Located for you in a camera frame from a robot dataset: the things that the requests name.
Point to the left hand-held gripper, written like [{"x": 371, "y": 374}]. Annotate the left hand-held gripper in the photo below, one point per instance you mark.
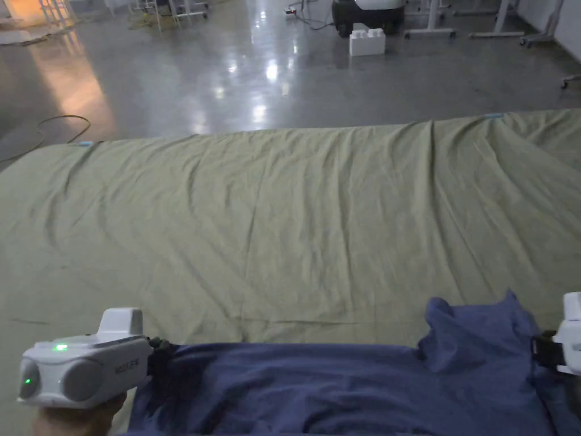
[{"x": 86, "y": 363}]

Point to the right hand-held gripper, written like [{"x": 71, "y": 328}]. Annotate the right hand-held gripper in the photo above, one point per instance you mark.
[{"x": 571, "y": 336}]

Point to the dark blue shirt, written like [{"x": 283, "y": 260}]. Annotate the dark blue shirt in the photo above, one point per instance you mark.
[{"x": 345, "y": 390}]

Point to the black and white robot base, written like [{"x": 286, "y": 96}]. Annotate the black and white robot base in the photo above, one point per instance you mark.
[{"x": 368, "y": 13}]

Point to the person's left hand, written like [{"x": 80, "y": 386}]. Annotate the person's left hand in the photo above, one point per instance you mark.
[{"x": 77, "y": 420}]

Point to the bed with pale green sheet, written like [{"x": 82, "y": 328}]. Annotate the bed with pale green sheet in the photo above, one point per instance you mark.
[{"x": 281, "y": 218}]

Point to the white foam block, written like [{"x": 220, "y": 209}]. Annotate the white foam block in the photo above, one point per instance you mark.
[{"x": 366, "y": 42}]

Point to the white power strip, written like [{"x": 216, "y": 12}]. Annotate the white power strip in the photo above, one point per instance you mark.
[{"x": 289, "y": 12}]

